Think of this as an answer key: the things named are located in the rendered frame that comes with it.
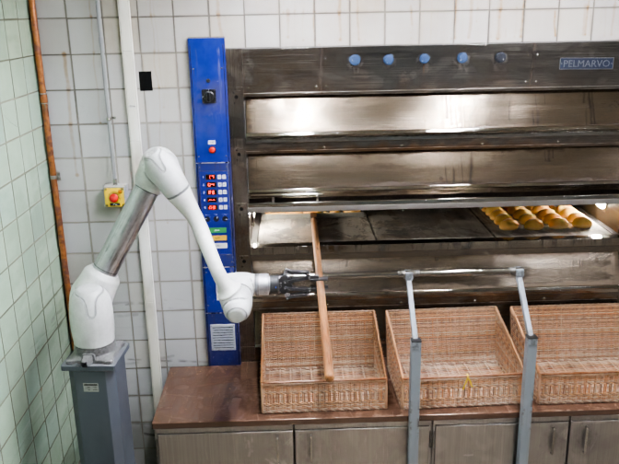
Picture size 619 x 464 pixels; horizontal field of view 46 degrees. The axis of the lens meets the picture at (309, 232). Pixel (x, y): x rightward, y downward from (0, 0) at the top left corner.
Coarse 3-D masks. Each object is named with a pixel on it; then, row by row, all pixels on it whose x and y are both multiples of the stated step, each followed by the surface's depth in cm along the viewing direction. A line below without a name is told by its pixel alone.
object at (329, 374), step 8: (312, 224) 373; (312, 232) 361; (312, 240) 351; (320, 256) 327; (320, 264) 315; (320, 272) 306; (320, 288) 289; (320, 296) 281; (320, 304) 274; (320, 312) 268; (320, 320) 262; (328, 328) 255; (328, 336) 248; (328, 344) 241; (328, 352) 236; (328, 360) 231; (328, 368) 225; (328, 376) 222
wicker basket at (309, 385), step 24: (288, 312) 355; (312, 312) 355; (336, 312) 355; (360, 312) 356; (264, 336) 355; (312, 336) 356; (336, 336) 356; (360, 336) 356; (264, 360) 349; (288, 360) 356; (312, 360) 356; (336, 360) 356; (360, 360) 356; (384, 360) 327; (264, 384) 314; (288, 384) 314; (312, 384) 315; (336, 384) 315; (360, 384) 316; (384, 384) 316; (264, 408) 318; (288, 408) 318; (312, 408) 320; (336, 408) 319; (360, 408) 319; (384, 408) 320
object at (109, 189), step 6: (108, 186) 331; (114, 186) 331; (120, 186) 331; (126, 186) 335; (108, 192) 331; (114, 192) 331; (126, 192) 334; (108, 198) 332; (120, 198) 332; (126, 198) 334; (108, 204) 333; (114, 204) 333; (120, 204) 333
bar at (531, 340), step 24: (408, 288) 313; (528, 312) 308; (528, 336) 302; (528, 360) 303; (528, 384) 306; (528, 408) 310; (408, 432) 314; (528, 432) 313; (408, 456) 316; (528, 456) 317
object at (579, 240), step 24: (384, 240) 354; (408, 240) 354; (432, 240) 353; (456, 240) 352; (480, 240) 352; (504, 240) 351; (528, 240) 351; (552, 240) 352; (576, 240) 352; (600, 240) 352
